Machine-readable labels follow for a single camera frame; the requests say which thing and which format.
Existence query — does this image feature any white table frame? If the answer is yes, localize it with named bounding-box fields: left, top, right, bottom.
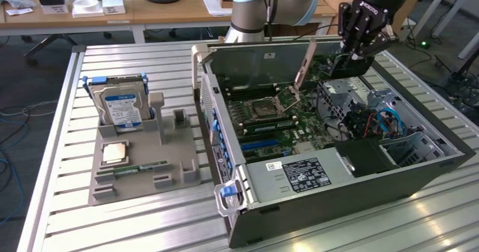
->
left=407, top=0, right=479, bottom=59

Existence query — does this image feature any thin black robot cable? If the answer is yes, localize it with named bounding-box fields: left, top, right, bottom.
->
left=263, top=0, right=277, bottom=43

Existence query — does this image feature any CPU socket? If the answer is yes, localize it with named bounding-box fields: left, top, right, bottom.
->
left=248, top=97, right=285, bottom=121

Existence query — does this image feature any plain white box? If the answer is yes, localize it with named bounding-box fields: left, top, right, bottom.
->
left=101, top=0, right=125, bottom=16

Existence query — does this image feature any blue expansion slot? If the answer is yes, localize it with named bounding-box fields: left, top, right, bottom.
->
left=239, top=139, right=280, bottom=152

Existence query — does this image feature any looped black cable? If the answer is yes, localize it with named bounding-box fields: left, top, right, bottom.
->
left=313, top=24, right=379, bottom=45

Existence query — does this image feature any open black PC case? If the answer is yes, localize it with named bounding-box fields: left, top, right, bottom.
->
left=189, top=37, right=476, bottom=249

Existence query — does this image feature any blue data wire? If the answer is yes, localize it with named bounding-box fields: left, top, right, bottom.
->
left=375, top=108, right=408, bottom=138

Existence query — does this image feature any wooden desk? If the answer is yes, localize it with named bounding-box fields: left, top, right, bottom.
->
left=0, top=0, right=339, bottom=36

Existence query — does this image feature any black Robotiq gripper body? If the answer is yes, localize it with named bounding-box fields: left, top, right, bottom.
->
left=351, top=0, right=419, bottom=39

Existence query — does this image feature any white box with black lid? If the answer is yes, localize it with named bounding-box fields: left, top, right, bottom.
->
left=36, top=0, right=69, bottom=15

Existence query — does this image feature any installed RAM stick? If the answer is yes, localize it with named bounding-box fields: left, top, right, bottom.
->
left=244, top=119, right=296, bottom=135

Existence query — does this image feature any grey plastic parts rack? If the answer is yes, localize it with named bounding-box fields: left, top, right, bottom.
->
left=88, top=93, right=203, bottom=207

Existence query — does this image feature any flat white box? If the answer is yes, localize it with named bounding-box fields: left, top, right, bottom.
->
left=71, top=6, right=105, bottom=19

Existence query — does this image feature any black rolling desk leg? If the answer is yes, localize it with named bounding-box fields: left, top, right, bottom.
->
left=21, top=32, right=113, bottom=65

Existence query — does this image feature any silver metal drive cage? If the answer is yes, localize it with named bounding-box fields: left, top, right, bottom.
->
left=316, top=76, right=377, bottom=118

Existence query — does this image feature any white paper card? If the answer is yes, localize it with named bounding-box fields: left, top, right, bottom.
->
left=5, top=7, right=35, bottom=16

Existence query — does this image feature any hard disk in blue caddy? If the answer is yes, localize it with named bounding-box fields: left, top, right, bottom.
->
left=81, top=72, right=151, bottom=134

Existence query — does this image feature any metal socket cover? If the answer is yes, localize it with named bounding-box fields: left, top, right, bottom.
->
left=275, top=85, right=303, bottom=112

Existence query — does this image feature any white bowl on desk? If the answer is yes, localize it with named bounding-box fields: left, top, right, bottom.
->
left=73, top=0, right=97, bottom=11

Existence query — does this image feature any CPU chip with metal lid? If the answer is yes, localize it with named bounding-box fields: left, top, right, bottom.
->
left=103, top=144, right=127, bottom=164

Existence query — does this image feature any loose green RAM stick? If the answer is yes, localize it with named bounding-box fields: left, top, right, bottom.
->
left=96, top=162, right=168, bottom=177

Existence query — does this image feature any blue floor cable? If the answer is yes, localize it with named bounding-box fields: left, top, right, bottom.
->
left=0, top=117, right=29, bottom=224

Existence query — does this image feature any graphics card with black shroud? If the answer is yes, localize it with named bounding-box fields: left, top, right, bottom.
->
left=292, top=37, right=376, bottom=93

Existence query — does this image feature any silver metal disk bay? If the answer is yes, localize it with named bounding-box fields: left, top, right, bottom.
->
left=379, top=130, right=447, bottom=168

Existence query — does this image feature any grey power supply unit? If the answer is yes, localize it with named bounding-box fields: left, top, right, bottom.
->
left=243, top=147, right=355, bottom=204

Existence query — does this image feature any stack of white papers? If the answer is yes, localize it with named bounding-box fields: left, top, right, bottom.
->
left=201, top=0, right=233, bottom=17

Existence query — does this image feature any small chipset heat sink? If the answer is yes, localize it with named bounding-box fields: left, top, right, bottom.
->
left=295, top=142, right=316, bottom=154

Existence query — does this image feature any green motherboard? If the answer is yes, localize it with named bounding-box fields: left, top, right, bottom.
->
left=216, top=75, right=337, bottom=164

